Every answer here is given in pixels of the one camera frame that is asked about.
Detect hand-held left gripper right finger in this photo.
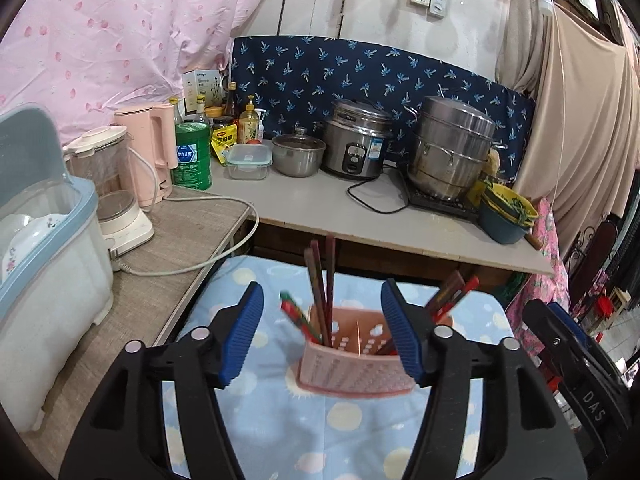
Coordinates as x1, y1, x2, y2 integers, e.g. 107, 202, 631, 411
380, 280, 587, 480

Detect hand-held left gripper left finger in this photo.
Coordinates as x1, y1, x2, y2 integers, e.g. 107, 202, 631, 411
59, 281, 265, 480

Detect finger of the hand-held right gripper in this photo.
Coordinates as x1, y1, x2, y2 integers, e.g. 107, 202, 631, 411
522, 299, 608, 377

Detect green chopstick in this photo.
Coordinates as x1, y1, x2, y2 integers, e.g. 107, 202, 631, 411
280, 292, 325, 346

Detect pink perforated utensil holder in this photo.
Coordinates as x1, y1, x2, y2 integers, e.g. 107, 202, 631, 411
295, 305, 453, 400

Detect bright red chopstick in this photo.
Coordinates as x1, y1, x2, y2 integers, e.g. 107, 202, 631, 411
434, 275, 481, 322

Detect pink floral cloth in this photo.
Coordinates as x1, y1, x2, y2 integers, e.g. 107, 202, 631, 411
505, 197, 571, 361

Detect black metal chair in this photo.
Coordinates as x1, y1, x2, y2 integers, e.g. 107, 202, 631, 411
567, 215, 626, 311

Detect blue planet print tablecloth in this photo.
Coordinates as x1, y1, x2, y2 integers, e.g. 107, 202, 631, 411
150, 255, 531, 480

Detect stacked blue and yellow bowls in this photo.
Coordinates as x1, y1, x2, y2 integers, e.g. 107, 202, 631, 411
477, 182, 541, 246

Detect black induction cooker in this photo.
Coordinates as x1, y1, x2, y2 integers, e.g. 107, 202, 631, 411
400, 175, 483, 221

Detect grey wood-grain counter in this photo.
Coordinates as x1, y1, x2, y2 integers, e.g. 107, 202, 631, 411
20, 185, 261, 466

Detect white blender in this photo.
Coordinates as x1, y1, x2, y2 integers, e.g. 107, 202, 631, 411
62, 125, 155, 251

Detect glass food container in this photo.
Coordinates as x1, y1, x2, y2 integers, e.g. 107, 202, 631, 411
222, 143, 274, 181

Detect small steel pot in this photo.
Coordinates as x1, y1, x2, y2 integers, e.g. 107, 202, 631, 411
271, 122, 328, 178

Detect steel steamer pot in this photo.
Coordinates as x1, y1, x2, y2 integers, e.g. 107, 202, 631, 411
404, 94, 508, 202

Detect green plastic bottle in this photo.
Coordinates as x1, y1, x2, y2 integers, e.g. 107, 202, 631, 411
171, 94, 213, 192

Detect yellow snack packet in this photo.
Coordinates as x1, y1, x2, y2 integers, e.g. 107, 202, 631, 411
210, 127, 238, 165

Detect steel rice cooker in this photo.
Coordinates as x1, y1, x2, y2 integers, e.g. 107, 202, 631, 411
320, 99, 397, 182

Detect beige curtain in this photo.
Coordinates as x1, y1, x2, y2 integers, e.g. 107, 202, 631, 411
500, 0, 640, 261

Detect white dish box blue lid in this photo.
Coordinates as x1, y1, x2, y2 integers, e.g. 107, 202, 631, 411
0, 102, 115, 433

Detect pink electric kettle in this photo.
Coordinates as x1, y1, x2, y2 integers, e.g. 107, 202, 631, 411
114, 101, 177, 211

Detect soap pump bottle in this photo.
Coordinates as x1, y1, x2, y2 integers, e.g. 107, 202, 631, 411
238, 95, 265, 145

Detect dark sauce bottle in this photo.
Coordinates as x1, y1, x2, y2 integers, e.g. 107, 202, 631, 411
222, 81, 240, 121

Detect white floral plate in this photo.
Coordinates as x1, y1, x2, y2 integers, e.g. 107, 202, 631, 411
0, 212, 71, 281

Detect white carton box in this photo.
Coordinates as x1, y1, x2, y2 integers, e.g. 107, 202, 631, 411
181, 69, 223, 116

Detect navy printed cloth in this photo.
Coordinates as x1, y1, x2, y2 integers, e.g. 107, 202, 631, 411
227, 35, 537, 183

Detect pink dotted sheet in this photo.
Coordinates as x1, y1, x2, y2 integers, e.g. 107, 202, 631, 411
0, 0, 296, 146

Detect black power cable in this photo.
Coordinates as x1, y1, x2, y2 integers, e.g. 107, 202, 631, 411
346, 162, 413, 215

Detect white power cable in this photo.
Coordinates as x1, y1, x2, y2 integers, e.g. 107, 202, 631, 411
107, 195, 261, 277

